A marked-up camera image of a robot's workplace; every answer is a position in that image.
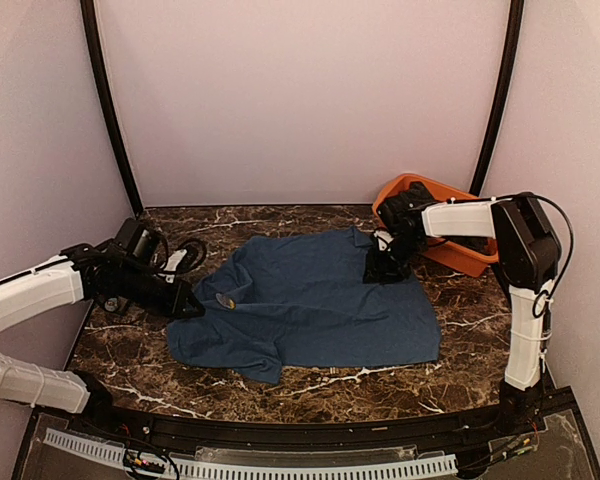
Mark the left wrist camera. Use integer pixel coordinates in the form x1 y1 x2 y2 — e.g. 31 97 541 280
163 238 207 275

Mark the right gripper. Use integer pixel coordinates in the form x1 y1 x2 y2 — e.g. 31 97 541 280
364 233 426 282

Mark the round yellow grey brooch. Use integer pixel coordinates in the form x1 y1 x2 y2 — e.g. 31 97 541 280
216 293 236 310

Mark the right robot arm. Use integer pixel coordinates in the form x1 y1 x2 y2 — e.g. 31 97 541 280
364 182 573 392

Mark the left black frame post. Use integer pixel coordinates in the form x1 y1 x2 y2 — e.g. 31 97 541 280
80 0 144 217

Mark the black frame post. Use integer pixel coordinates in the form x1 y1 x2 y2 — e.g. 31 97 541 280
80 0 144 217
469 0 525 196

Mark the black clothing in basin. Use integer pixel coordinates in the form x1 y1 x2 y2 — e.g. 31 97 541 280
399 181 437 208

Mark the black front rail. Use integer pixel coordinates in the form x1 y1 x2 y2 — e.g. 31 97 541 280
39 389 576 454

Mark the white slotted cable duct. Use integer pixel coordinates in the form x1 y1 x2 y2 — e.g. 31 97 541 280
43 428 458 479

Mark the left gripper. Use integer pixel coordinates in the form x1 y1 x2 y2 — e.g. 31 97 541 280
119 261 205 319

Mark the blue t-shirt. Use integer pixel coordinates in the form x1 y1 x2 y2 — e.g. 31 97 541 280
167 227 441 384

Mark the orange plastic basin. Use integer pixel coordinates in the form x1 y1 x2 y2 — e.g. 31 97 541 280
372 173 499 277

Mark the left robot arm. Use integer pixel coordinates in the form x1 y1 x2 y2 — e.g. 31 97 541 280
0 218 207 436

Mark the right black frame post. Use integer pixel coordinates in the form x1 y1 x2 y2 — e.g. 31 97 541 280
469 0 525 196

